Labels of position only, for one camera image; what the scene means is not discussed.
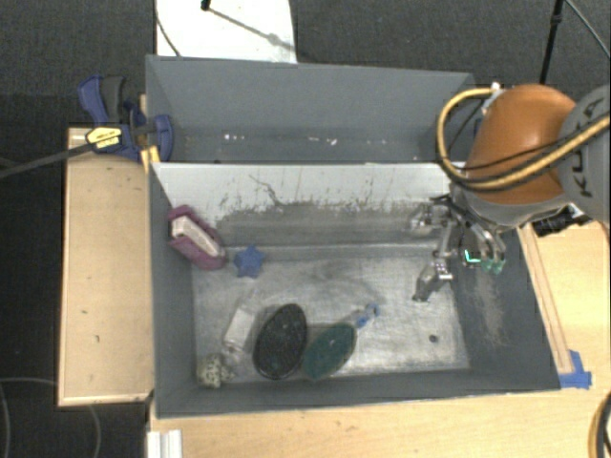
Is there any dark green oval disc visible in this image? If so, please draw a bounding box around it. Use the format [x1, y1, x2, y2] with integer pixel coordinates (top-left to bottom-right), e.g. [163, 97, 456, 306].
[301, 323, 359, 383]

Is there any blue star-shaped toy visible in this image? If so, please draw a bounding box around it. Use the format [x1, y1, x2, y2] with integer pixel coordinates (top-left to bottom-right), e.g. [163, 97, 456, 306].
[232, 244, 268, 280]

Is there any small clear blue-capped bottle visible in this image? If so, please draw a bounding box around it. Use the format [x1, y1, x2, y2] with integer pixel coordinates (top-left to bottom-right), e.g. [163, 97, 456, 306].
[352, 302, 381, 329]

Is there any pale wood board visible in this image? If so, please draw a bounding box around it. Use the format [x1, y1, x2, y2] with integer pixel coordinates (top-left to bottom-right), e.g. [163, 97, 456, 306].
[56, 126, 157, 407]

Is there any speckled white ball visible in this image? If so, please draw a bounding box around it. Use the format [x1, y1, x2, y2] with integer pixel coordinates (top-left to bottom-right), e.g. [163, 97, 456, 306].
[196, 352, 236, 390]

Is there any grey metal bin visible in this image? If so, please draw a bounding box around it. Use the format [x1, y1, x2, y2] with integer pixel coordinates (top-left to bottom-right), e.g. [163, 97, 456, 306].
[144, 54, 562, 419]

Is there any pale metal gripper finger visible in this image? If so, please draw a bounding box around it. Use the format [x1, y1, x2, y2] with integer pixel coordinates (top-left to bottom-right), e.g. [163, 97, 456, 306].
[405, 204, 441, 234]
[411, 260, 455, 303]

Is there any black oval disc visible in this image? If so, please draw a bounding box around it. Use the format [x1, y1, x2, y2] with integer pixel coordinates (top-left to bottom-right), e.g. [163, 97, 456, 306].
[252, 302, 309, 382]

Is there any purple and white brush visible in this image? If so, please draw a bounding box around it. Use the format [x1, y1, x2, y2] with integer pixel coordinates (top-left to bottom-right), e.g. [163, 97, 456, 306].
[166, 203, 229, 272]

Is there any black cylinder on white bracket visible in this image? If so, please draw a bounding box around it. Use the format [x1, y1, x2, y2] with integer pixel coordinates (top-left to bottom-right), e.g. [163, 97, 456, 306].
[531, 204, 592, 239]

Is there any clear plastic bottle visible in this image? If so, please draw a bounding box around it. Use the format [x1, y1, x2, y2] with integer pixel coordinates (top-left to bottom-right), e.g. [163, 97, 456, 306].
[221, 297, 269, 353]

